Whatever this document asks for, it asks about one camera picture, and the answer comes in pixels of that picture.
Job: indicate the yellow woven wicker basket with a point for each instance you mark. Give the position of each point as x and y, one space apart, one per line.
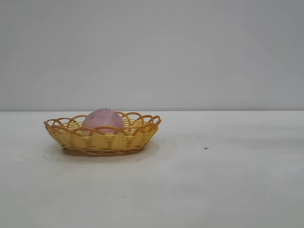
99 142

